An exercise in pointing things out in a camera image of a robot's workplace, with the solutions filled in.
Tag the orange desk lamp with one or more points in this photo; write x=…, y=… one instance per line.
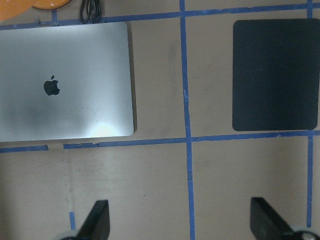
x=12, y=8

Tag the black mousepad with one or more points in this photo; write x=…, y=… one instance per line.
x=275, y=74

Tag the silver apple laptop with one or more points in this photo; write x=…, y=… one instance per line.
x=65, y=82

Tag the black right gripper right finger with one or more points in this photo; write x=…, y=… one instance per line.
x=266, y=223

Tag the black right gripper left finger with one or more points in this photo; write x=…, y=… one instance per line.
x=97, y=224

